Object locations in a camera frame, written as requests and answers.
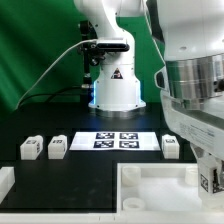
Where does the white obstacle bar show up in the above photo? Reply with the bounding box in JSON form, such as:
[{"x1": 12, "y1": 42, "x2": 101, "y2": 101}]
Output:
[
  {"x1": 0, "y1": 167, "x2": 15, "y2": 204},
  {"x1": 0, "y1": 213, "x2": 116, "y2": 224}
]

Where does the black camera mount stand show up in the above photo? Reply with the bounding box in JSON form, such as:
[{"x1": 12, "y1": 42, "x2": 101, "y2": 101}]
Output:
[{"x1": 78, "y1": 20, "x2": 99, "y2": 104}]

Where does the black cable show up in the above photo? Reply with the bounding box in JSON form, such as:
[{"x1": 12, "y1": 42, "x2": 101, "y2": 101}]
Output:
[{"x1": 19, "y1": 86, "x2": 84, "y2": 107}]

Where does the paper sheet with tags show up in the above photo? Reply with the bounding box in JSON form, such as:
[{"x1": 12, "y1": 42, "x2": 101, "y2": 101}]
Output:
[{"x1": 70, "y1": 131, "x2": 160, "y2": 151}]

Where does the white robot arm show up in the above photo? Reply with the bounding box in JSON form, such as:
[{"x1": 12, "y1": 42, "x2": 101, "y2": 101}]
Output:
[{"x1": 73, "y1": 0, "x2": 224, "y2": 161}]

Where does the white cable right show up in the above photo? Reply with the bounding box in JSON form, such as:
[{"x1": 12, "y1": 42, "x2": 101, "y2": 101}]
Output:
[{"x1": 141, "y1": 0, "x2": 168, "y2": 64}]

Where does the white front obstacle bar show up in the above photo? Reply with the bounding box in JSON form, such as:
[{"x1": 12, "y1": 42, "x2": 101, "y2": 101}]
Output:
[{"x1": 0, "y1": 213, "x2": 116, "y2": 224}]

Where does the white left obstacle bar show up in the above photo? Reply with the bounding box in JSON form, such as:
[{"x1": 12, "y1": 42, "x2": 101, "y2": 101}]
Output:
[{"x1": 0, "y1": 167, "x2": 15, "y2": 204}]

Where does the white camera cable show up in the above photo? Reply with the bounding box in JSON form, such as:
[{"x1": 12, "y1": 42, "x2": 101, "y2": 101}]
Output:
[{"x1": 15, "y1": 38, "x2": 98, "y2": 110}]

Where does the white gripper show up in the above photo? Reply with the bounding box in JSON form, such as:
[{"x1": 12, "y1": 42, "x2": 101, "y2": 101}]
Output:
[{"x1": 160, "y1": 91, "x2": 224, "y2": 163}]

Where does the white square tabletop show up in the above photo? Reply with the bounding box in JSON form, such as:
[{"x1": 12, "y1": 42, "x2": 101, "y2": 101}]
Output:
[{"x1": 117, "y1": 163, "x2": 224, "y2": 224}]

